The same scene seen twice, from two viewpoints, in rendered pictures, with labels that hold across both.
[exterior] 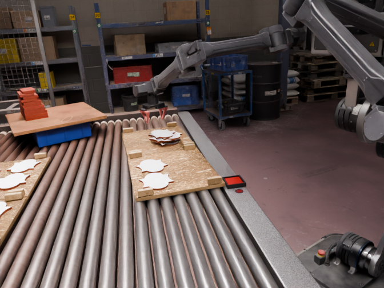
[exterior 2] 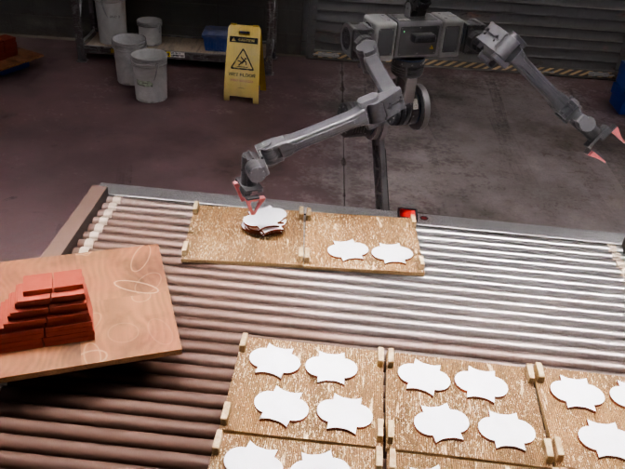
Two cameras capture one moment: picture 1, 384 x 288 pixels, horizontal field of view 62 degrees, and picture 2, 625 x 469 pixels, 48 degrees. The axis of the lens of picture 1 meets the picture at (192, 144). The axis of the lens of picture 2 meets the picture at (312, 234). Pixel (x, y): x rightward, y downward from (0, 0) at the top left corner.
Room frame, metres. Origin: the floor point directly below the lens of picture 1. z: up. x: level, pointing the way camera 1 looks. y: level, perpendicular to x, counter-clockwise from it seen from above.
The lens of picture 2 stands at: (1.01, 2.17, 2.30)
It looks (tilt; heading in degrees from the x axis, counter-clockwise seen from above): 33 degrees down; 282
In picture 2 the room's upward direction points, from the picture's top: 4 degrees clockwise
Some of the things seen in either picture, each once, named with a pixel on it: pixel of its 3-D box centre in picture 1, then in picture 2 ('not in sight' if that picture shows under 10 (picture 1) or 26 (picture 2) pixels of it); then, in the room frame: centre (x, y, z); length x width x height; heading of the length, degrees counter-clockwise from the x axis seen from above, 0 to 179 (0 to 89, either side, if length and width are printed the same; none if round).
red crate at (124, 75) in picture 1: (132, 73); not in sight; (5.71, 0.97, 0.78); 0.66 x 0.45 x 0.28; 103
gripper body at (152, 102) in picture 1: (152, 100); (249, 178); (1.67, 0.19, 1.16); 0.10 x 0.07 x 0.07; 130
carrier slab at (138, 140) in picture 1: (156, 140); (246, 234); (1.68, 0.20, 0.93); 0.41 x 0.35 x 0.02; 15
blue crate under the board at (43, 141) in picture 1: (59, 127); not in sight; (1.89, 0.81, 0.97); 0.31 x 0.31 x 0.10; 32
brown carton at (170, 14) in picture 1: (179, 11); not in sight; (5.89, 0.08, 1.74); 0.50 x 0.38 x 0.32; 103
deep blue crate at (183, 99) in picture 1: (184, 93); not in sight; (5.93, 0.09, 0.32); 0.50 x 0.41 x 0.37; 99
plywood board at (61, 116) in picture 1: (54, 116); (78, 305); (1.95, 0.85, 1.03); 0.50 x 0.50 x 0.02; 32
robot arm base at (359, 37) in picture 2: (294, 36); (365, 46); (1.43, -0.46, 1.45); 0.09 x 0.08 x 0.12; 33
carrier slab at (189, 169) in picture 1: (171, 170); (362, 242); (1.28, 0.10, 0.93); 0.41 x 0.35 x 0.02; 14
